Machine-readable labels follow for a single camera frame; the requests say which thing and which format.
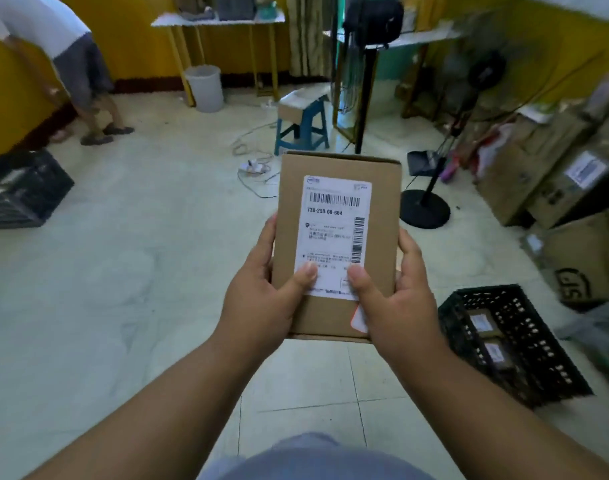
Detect black dustpan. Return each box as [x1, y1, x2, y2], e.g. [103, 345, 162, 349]
[407, 150, 452, 177]

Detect person's right forearm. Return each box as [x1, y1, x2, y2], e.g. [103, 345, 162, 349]
[394, 340, 609, 480]

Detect clear plastic bag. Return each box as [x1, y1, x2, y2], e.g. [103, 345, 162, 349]
[554, 295, 609, 395]

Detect large cardboard box with label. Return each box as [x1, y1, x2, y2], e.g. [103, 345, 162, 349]
[527, 107, 609, 230]

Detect black plastic crate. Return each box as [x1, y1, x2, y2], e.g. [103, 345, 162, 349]
[0, 149, 75, 230]
[438, 284, 594, 409]

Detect white table with wooden legs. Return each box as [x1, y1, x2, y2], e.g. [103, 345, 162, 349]
[323, 22, 465, 120]

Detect black pole stand with bag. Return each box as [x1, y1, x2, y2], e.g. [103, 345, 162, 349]
[342, 0, 405, 155]

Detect white table with yellow legs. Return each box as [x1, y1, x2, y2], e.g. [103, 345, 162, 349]
[151, 9, 286, 108]

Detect black standing fan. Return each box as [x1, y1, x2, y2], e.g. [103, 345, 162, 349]
[399, 39, 530, 230]

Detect person's left hand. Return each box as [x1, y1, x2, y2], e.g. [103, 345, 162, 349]
[215, 214, 319, 361]

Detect person's grey shorts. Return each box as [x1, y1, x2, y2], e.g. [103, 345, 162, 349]
[197, 432, 437, 480]

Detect large brown cardboard box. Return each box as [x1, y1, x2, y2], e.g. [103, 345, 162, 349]
[475, 112, 592, 227]

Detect dark grey box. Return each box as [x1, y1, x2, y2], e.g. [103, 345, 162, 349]
[216, 0, 257, 22]

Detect brown cardboard parcel with label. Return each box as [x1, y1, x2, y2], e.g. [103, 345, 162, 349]
[271, 151, 403, 344]

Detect patterned curtain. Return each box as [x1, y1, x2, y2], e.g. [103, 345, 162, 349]
[286, 0, 341, 79]

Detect cardboard box with black print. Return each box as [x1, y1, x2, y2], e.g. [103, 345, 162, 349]
[537, 205, 609, 308]

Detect person's left forearm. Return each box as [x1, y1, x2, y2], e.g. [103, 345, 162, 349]
[22, 329, 265, 480]

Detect small labelled parcel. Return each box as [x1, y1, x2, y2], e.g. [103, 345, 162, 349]
[480, 339, 521, 371]
[465, 310, 505, 339]

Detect cardboard box with white top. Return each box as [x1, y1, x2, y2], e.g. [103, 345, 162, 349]
[277, 83, 332, 125]

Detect white cable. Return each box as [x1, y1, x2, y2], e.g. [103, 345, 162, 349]
[231, 100, 285, 199]

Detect blue plastic stool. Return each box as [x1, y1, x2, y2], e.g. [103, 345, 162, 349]
[274, 96, 331, 156]

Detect person's right hand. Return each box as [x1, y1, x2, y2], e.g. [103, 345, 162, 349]
[347, 228, 447, 368]

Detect white plastic bin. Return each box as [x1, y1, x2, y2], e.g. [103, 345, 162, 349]
[184, 65, 225, 114]

